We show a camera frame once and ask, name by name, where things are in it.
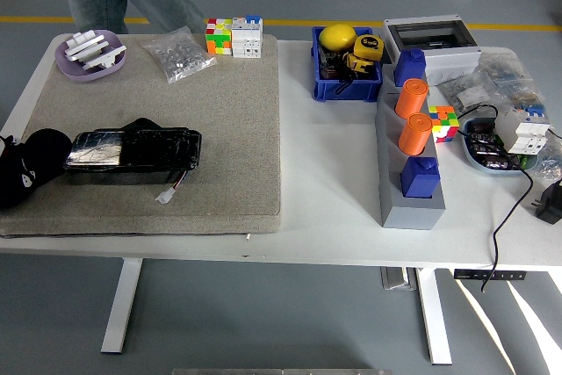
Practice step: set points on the black rag with white print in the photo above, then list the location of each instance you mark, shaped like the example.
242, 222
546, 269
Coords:
44, 151

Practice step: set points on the black table control panel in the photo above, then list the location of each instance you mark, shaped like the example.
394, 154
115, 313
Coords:
487, 274

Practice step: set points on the grey-brown mat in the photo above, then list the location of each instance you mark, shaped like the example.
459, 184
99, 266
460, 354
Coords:
228, 129

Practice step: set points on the blue plastic bin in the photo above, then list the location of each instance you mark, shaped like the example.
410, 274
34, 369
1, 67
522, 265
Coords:
347, 89

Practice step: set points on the dark jar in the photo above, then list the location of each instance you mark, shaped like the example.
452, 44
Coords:
329, 65

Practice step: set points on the yellow and black tape measure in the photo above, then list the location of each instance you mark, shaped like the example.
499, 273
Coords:
358, 65

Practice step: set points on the white breaker block, blue tab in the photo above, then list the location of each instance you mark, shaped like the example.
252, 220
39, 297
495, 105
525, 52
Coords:
246, 41

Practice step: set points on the orange cylinder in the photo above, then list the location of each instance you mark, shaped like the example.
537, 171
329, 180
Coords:
415, 135
410, 100

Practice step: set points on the grey stepped holder block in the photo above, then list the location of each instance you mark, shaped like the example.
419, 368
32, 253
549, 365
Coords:
408, 217

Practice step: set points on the blue square block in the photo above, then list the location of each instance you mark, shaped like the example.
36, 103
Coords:
419, 179
410, 67

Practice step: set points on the yellow round ball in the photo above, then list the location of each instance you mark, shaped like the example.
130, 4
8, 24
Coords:
337, 36

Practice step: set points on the large multicolour puzzle cube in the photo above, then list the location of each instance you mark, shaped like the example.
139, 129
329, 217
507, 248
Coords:
218, 39

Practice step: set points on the yellow tape measure, black disc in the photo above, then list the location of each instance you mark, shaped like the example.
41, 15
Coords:
369, 48

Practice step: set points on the clear bag of metal nuts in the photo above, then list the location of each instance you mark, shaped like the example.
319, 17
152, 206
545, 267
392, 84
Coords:
180, 56

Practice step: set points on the grey box under table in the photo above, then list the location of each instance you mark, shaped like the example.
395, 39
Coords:
397, 278

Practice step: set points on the small multicolour puzzle cube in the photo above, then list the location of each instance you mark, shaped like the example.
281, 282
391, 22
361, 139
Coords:
444, 124

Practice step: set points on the clear bag of grey parts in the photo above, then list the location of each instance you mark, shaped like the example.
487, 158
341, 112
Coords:
465, 94

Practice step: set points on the light blue bowl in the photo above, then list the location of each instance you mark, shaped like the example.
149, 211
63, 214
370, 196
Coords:
478, 165

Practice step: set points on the black modules in bowl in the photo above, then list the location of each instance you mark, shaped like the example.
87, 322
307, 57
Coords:
483, 146

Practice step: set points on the white T-shaped plastic piece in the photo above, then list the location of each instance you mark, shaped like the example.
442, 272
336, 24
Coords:
105, 59

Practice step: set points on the white table leg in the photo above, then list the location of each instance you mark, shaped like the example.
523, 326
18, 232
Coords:
432, 313
123, 305

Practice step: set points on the purple tray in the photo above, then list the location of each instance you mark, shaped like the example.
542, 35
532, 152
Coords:
88, 75

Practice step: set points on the long white plastic bar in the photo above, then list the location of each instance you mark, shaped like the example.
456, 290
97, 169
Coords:
88, 48

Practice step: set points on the small white plastic piece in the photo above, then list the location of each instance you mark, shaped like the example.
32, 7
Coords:
85, 37

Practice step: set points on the white breaker with blue tabs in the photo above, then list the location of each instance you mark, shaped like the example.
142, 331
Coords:
522, 133

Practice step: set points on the clear bag of electronic parts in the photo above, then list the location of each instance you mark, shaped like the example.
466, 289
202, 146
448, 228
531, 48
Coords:
509, 72

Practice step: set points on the clear bag of small rings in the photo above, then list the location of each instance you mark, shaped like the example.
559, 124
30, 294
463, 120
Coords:
549, 166

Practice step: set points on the black power adapter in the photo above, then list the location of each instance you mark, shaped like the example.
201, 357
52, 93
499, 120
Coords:
551, 204

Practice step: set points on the grey electrical enclosure box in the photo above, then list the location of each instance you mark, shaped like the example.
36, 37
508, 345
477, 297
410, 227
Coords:
452, 59

